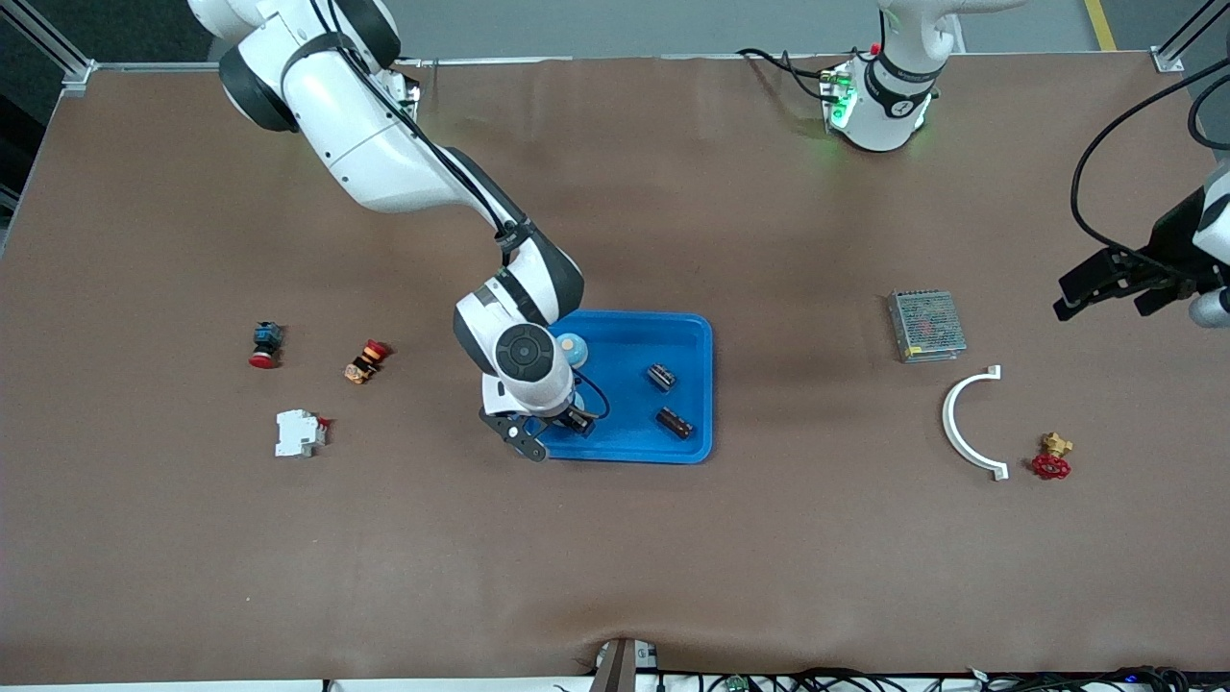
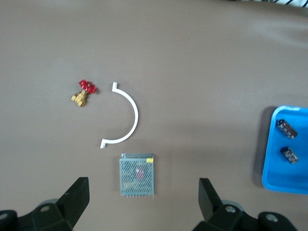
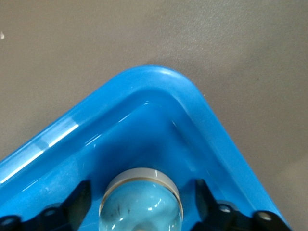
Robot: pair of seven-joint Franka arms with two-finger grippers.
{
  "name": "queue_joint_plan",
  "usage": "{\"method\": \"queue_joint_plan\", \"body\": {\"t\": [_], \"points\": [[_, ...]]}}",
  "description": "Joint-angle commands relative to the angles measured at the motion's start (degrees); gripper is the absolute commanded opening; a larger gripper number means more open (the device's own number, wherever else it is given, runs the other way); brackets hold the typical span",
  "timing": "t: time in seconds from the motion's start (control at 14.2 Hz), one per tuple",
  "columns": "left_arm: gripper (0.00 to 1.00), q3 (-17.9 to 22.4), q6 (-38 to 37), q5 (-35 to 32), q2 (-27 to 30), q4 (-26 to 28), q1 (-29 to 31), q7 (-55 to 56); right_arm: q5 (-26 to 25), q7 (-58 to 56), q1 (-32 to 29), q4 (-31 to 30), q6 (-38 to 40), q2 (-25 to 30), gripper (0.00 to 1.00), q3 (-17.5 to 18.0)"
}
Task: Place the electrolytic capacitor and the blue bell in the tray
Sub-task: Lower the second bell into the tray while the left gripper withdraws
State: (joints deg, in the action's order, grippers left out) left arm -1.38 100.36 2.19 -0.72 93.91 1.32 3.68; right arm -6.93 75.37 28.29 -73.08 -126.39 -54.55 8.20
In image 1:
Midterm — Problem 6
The brown table mat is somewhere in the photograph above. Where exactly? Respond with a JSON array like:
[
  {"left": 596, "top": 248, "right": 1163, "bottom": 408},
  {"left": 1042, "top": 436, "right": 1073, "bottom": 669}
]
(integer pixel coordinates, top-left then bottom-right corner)
[{"left": 0, "top": 53, "right": 1230, "bottom": 685}]

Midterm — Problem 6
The white curved plastic bracket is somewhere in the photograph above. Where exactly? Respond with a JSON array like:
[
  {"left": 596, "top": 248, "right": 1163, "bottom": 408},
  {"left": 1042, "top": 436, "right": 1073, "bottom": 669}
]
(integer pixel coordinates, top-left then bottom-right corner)
[{"left": 942, "top": 364, "right": 1010, "bottom": 482}]

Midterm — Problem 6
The orange emergency stop button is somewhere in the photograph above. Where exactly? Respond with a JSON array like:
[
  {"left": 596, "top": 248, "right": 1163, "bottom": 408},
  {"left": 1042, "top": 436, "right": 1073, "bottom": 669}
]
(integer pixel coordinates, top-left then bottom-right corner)
[{"left": 343, "top": 339, "right": 392, "bottom": 386}]

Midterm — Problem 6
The white circuit breaker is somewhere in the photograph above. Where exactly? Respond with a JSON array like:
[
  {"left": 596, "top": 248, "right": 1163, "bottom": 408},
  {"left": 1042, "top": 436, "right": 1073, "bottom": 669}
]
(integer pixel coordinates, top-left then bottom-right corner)
[{"left": 274, "top": 409, "right": 334, "bottom": 459}]

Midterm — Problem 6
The metal mesh power supply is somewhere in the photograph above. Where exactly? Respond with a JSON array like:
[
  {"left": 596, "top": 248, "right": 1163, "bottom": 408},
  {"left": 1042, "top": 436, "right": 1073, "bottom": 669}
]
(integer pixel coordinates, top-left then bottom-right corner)
[{"left": 886, "top": 290, "right": 969, "bottom": 364}]

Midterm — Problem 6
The blue plastic tray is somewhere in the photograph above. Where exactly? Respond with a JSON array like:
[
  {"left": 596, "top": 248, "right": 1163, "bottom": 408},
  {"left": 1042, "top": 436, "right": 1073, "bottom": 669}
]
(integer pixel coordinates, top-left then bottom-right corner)
[{"left": 524, "top": 309, "right": 715, "bottom": 465}]

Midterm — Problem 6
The black arm base cable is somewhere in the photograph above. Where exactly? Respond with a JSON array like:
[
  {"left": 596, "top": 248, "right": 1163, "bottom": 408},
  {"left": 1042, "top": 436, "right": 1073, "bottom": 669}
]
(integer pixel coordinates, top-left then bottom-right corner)
[{"left": 738, "top": 46, "right": 837, "bottom": 102}]

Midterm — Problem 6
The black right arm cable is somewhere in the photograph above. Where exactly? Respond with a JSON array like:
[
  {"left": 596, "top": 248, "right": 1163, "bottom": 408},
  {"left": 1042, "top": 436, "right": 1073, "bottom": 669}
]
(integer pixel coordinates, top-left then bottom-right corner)
[{"left": 307, "top": 0, "right": 610, "bottom": 420}]

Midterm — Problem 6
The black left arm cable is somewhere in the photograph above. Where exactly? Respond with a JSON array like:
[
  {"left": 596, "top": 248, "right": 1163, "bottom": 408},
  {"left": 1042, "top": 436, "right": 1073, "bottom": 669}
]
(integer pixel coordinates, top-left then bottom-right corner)
[{"left": 1070, "top": 58, "right": 1230, "bottom": 270}]

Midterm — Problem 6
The aluminium frame strut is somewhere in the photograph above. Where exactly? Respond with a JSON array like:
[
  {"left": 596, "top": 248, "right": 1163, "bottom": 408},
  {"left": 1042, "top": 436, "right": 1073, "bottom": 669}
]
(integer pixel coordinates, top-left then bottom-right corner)
[
  {"left": 1156, "top": 0, "right": 1230, "bottom": 73},
  {"left": 0, "top": 0, "right": 97, "bottom": 97}
]

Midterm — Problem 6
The brass valve red handle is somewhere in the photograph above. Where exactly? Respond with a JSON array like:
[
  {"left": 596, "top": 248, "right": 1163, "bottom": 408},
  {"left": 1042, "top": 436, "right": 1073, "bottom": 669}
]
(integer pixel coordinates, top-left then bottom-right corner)
[{"left": 1031, "top": 432, "right": 1074, "bottom": 481}]

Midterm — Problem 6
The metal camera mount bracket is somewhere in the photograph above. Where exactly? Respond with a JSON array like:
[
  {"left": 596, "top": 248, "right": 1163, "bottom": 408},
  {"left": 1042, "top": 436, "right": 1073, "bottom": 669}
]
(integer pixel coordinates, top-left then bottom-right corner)
[{"left": 591, "top": 637, "right": 659, "bottom": 692}]

